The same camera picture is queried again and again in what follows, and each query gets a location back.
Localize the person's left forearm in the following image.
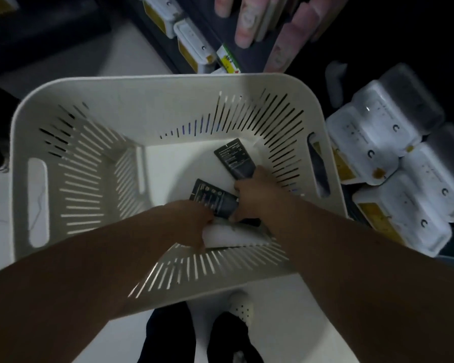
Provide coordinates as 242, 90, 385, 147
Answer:
0, 206, 197, 363

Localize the yellow white price tag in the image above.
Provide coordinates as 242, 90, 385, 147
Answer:
216, 43, 242, 74

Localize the small white plastic object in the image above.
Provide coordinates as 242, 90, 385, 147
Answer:
324, 60, 348, 108

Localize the black side shelving unit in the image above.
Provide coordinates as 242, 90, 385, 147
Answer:
0, 0, 112, 76

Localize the dark grey shelf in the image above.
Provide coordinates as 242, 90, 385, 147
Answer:
125, 0, 454, 261

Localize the person's right hand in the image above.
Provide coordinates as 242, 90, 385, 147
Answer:
230, 166, 294, 223

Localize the person's left hand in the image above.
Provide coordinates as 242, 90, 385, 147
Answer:
162, 201, 214, 254

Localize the white Floral tube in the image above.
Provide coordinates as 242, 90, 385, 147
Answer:
202, 218, 271, 249

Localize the person's right forearm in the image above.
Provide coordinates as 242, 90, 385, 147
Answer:
268, 200, 454, 363

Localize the person's right white shoe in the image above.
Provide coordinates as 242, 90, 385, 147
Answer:
226, 291, 255, 328

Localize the row of pink tall bottles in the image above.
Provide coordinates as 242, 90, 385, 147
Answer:
214, 0, 351, 74

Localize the stack of white hinged packs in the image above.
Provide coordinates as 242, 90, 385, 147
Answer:
310, 63, 454, 258

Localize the cream slotted plastic basket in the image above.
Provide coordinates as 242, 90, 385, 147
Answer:
9, 73, 349, 318

